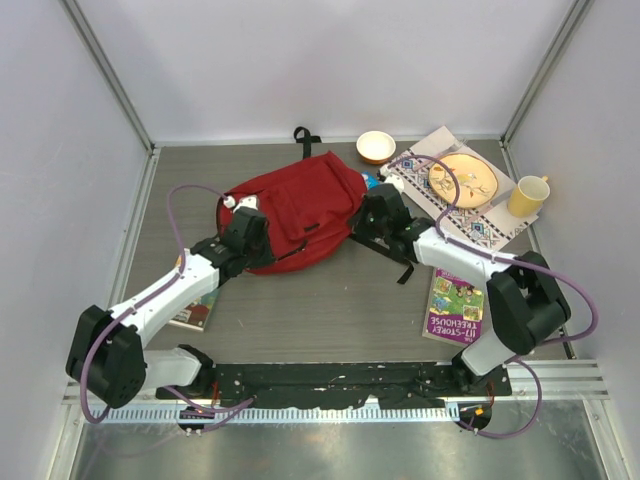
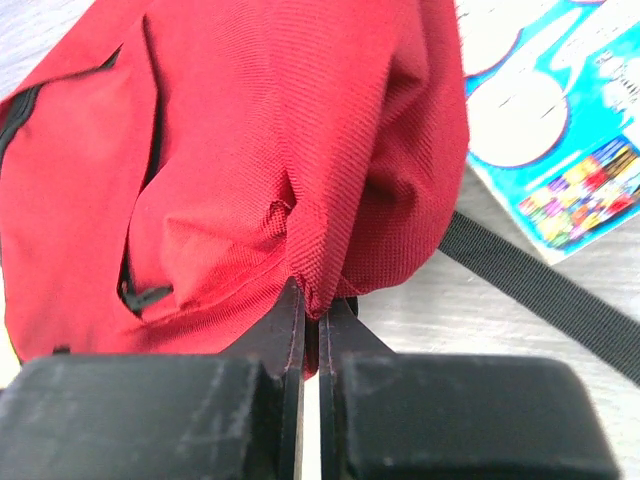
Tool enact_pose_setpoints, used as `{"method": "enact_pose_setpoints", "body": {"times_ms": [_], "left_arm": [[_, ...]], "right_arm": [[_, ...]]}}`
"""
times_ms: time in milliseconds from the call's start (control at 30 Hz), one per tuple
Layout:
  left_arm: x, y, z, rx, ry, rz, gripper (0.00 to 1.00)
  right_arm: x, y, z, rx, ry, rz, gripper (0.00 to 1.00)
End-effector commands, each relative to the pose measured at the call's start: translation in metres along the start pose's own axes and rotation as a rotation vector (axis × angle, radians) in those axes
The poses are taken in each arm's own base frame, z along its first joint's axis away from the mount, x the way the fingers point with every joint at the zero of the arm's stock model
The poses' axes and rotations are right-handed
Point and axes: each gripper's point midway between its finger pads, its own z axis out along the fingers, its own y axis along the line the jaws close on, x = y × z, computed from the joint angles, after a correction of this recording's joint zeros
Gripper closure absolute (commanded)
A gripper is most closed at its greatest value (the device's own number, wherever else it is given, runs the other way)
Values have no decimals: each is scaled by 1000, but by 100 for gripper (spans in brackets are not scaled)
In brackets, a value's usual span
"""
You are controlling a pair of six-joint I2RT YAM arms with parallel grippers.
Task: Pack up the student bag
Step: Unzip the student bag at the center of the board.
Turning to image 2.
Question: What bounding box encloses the blue comic book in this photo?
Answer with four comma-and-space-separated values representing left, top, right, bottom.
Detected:
456, 0, 639, 264

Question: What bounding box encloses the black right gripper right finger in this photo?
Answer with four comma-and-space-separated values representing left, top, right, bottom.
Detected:
319, 300, 621, 479

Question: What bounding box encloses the red student backpack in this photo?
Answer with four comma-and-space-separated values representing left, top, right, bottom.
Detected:
0, 0, 640, 386

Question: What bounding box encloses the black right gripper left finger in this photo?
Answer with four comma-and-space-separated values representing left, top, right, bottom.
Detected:
1, 281, 305, 479

